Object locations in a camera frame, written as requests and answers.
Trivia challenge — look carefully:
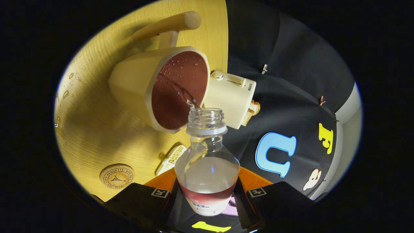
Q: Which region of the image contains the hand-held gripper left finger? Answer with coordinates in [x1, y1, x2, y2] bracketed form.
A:
[103, 168, 181, 232]

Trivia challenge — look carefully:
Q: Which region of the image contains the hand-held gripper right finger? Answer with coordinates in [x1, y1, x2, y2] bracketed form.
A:
[234, 167, 316, 231]

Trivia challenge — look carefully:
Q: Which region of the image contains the clear juice bottle red label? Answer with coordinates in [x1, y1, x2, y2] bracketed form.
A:
[175, 108, 240, 216]

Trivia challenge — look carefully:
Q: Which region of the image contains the round cork coaster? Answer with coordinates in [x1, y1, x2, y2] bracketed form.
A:
[99, 164, 135, 189]

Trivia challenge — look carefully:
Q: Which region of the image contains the beige cup wooden handle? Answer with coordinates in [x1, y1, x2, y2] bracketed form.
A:
[108, 11, 211, 134]

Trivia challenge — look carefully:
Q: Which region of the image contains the white divided grain dish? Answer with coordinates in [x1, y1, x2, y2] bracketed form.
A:
[156, 145, 187, 176]

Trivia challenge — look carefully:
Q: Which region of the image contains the white toaster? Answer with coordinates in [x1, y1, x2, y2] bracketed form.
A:
[204, 71, 256, 130]

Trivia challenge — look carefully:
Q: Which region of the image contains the wooden table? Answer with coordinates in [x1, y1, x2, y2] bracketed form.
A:
[54, 0, 229, 202]

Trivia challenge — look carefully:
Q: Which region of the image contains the black backdrop cloth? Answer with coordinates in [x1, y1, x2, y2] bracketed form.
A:
[168, 0, 356, 233]

